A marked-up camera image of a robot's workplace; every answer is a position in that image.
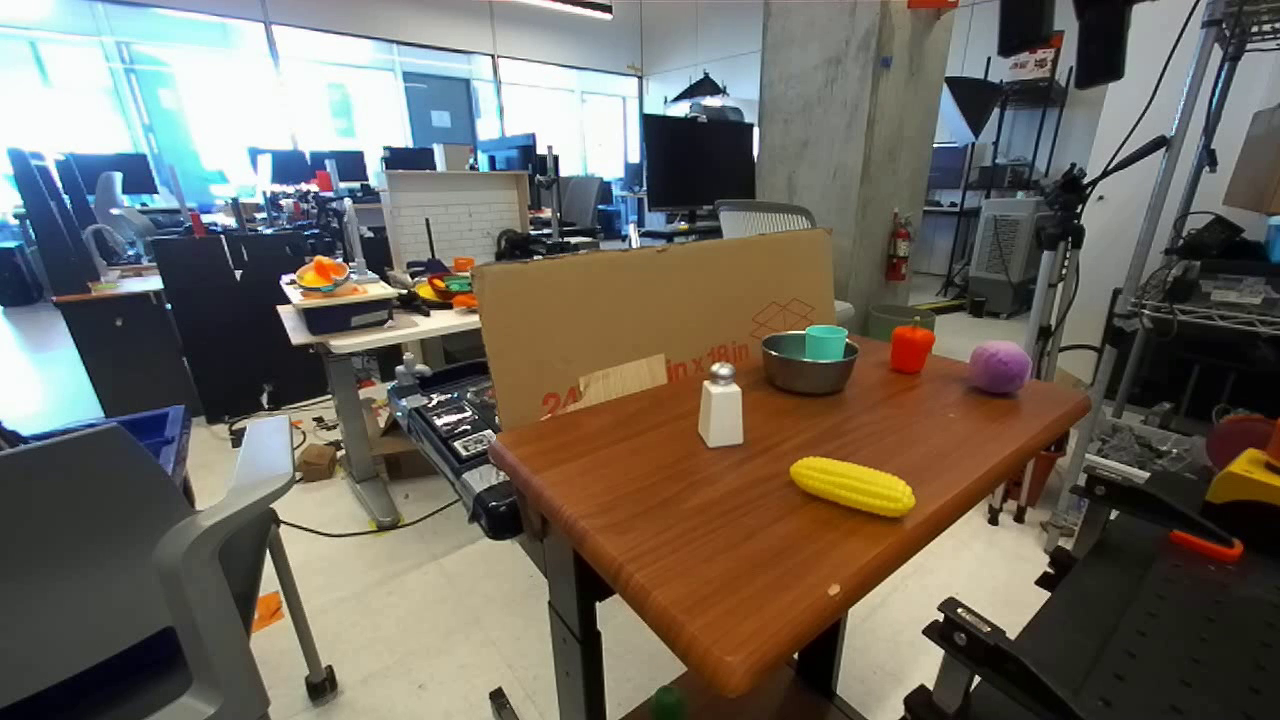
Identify white salt shaker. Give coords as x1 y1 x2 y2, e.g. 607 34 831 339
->
697 359 754 451

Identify brown cardboard board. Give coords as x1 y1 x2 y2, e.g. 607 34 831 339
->
472 227 839 434

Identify grey metal bowl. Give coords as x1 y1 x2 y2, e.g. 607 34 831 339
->
759 333 865 399

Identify teal plastic cup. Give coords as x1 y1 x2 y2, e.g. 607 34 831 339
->
800 322 853 368

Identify grey chair backrest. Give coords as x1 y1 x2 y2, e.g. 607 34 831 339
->
712 196 820 245

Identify large black monitor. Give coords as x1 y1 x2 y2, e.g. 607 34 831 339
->
640 111 759 218

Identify pile of colourful toys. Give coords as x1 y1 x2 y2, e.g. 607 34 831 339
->
407 253 485 322

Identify white grid panel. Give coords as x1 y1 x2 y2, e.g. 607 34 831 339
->
380 169 533 272

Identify yellow toy corn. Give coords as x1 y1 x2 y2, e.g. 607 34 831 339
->
786 451 919 525

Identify orange toy pepper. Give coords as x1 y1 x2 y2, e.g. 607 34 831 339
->
890 322 940 379

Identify black pendant lamp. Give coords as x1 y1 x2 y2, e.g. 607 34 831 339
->
670 69 735 111

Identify red fire extinguisher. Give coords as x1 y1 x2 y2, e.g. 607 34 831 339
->
885 211 919 287

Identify white height-adjustable desk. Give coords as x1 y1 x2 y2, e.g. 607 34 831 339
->
273 300 490 532

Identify tray with orange toy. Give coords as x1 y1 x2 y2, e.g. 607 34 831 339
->
277 253 406 339

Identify purple toy ball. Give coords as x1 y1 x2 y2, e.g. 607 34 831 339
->
963 339 1036 399

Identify black rolling rack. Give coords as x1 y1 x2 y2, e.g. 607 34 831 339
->
940 74 1075 307

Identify dark office cabinet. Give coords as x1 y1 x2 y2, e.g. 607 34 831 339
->
147 227 332 425

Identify blue storage bin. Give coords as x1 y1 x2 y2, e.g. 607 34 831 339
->
110 399 196 483

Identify dark desk with wood top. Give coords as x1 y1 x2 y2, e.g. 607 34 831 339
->
51 270 199 421

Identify black equipment platform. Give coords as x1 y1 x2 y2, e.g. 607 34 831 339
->
901 464 1280 720

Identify grey office chair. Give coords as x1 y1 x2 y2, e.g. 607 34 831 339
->
0 413 339 720

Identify dark red round object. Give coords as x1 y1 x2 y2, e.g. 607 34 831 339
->
1205 409 1280 474

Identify yellow plastic tool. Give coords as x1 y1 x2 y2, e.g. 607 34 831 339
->
1205 446 1280 513

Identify black power strip rail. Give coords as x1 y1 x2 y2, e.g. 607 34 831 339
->
394 373 529 545

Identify camera tripod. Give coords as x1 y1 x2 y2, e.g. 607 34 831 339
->
1022 133 1177 393

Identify metal wire shelf rack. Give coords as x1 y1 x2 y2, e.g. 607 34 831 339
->
1102 0 1280 418

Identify orange handle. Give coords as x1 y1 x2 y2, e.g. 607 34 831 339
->
1165 530 1249 570

